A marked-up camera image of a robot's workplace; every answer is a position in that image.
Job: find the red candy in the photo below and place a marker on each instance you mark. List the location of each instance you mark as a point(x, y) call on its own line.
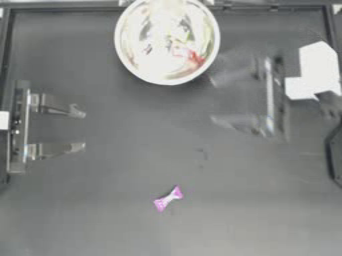
point(197, 58)

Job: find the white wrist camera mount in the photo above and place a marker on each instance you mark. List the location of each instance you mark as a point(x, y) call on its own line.
point(5, 120)
point(319, 70)

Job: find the black metal frame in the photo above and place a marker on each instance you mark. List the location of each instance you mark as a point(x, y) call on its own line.
point(67, 6)

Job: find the steel bowl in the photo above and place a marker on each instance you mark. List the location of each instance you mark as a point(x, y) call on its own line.
point(156, 66)

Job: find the purple candy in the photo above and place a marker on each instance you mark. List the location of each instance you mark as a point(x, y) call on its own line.
point(168, 199)

